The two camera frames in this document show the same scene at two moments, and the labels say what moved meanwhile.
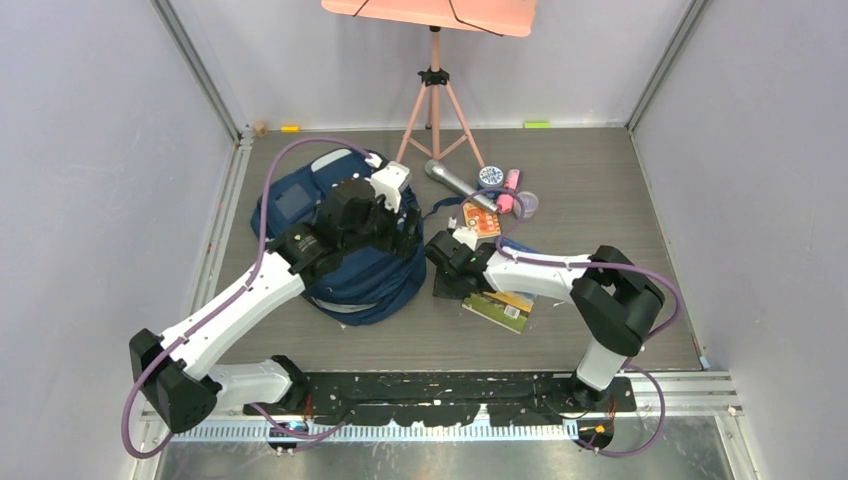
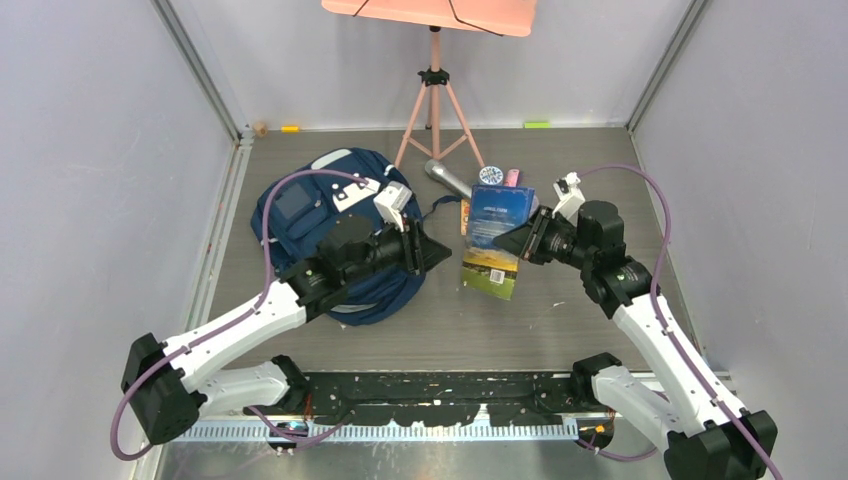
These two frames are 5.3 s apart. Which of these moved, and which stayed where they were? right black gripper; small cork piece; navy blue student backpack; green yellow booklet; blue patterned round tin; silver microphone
Moved: green yellow booklet; right black gripper
Stayed: blue patterned round tin; navy blue student backpack; small cork piece; silver microphone
